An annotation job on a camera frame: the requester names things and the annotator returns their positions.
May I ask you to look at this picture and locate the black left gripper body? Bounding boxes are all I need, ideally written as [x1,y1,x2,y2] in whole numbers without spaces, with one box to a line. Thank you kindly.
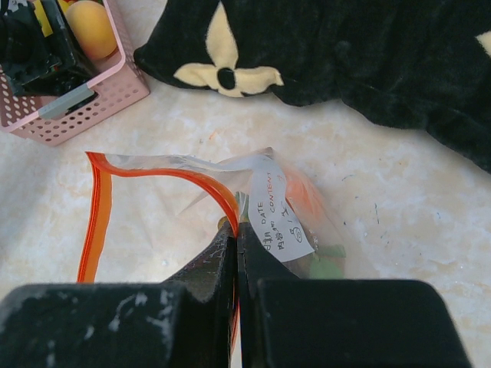
[1,1,96,96]

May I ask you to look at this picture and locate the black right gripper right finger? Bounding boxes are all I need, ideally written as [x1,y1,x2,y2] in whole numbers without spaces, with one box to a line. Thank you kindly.
[237,222,307,367]

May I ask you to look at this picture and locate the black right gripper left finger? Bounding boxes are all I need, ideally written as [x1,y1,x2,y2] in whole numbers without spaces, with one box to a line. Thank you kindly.
[162,222,235,367]

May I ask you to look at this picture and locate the orange persimmon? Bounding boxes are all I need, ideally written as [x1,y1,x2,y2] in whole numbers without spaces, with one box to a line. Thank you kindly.
[285,171,326,227]

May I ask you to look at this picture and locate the clear zip bag orange zipper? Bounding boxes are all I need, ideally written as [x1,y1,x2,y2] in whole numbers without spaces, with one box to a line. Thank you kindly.
[76,147,348,353]

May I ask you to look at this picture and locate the brown longan bunch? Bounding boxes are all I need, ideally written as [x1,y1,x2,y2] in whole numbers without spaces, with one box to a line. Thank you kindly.
[235,191,348,279]

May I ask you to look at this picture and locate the pink plastic basket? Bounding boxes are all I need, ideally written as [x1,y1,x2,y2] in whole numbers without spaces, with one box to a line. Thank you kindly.
[1,1,150,146]

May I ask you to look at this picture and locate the black pillow cream flowers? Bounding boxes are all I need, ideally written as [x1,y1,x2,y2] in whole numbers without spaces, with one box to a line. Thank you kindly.
[134,1,490,170]

